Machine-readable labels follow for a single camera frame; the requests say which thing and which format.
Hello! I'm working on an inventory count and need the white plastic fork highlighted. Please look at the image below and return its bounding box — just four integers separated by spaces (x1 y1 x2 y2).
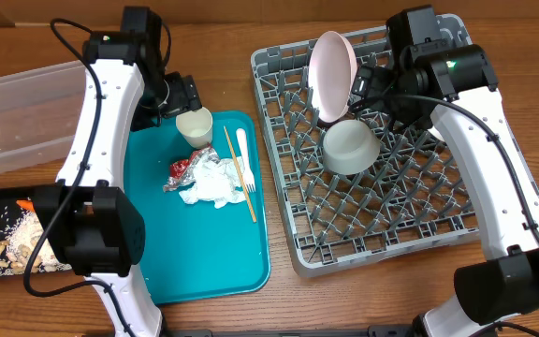
236 128 255 193

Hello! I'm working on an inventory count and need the grey bowl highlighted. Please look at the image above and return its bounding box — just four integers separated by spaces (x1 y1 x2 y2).
323 120 381 175

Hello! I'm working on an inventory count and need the white ceramic bowl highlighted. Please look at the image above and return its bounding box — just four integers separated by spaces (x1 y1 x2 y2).
428 126 444 142

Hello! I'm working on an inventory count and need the wooden chopstick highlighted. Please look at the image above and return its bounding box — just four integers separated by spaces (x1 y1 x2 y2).
223 126 257 223

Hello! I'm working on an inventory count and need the grey dishwasher rack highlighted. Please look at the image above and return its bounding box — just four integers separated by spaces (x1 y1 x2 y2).
251 14 481 277

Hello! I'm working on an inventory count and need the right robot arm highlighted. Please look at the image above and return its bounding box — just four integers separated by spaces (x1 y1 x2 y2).
352 6 539 336

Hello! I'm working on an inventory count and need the orange carrot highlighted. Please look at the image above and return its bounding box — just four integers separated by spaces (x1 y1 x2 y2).
16 199 35 212

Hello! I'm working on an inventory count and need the teal plastic tray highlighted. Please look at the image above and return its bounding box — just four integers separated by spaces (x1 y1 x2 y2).
124 110 271 304

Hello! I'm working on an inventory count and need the crumpled white napkin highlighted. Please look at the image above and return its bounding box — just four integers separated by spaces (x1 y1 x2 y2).
179 158 245 209

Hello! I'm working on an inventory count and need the rice and peanut shells pile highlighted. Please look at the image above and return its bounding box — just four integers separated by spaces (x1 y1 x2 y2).
0 205 72 278

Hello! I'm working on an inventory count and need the red foil wrapper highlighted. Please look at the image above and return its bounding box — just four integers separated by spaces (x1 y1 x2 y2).
163 144 220 192

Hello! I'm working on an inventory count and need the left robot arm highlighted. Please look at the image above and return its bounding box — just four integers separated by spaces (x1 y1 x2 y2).
32 7 202 336

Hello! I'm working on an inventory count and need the clear plastic bin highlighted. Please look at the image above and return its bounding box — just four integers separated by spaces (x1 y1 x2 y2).
0 61 85 173

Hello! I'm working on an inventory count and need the white round plate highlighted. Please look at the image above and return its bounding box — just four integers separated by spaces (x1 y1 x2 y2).
308 31 357 124

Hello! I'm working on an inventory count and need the white paper cup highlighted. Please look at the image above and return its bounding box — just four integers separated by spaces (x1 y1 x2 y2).
176 108 213 149

